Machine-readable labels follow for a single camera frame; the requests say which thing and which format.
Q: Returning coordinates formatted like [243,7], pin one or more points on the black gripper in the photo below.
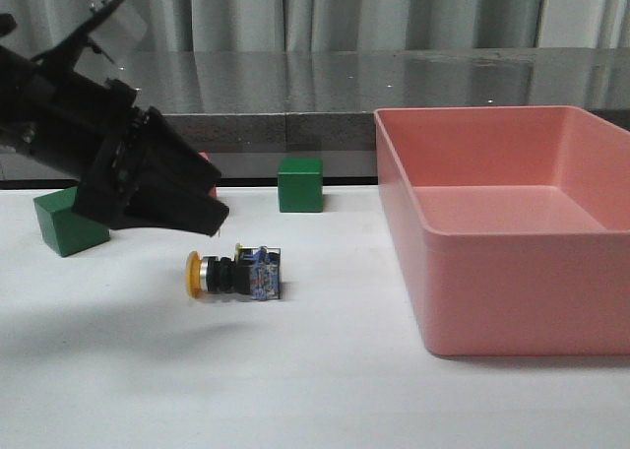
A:
[109,191]

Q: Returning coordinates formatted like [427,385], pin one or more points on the green cube near fingers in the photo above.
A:
[63,230]

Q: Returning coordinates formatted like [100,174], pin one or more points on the green cube far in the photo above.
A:
[300,185]

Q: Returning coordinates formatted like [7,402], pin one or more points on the large pink cube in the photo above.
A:
[209,177]

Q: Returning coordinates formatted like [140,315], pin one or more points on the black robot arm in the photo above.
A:
[38,120]

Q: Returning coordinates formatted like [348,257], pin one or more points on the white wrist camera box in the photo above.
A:
[120,33]

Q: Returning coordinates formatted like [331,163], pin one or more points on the pink plastic bin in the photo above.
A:
[511,227]

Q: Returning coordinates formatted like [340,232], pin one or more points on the grey-green curtain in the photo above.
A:
[340,25]

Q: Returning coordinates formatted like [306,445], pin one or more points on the yellow push button switch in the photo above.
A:
[252,271]

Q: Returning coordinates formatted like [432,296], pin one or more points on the grey stone counter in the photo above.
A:
[248,110]

